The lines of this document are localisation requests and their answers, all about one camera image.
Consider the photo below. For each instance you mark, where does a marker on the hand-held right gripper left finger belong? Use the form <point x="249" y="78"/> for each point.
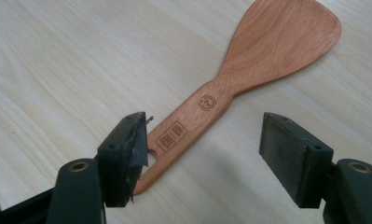
<point x="118" y="158"/>

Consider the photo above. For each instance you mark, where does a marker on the wooden rice spatula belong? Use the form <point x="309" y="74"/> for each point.
<point x="261" y="53"/>

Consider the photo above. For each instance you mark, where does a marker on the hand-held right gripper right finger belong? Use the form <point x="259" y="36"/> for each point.
<point x="294" y="155"/>

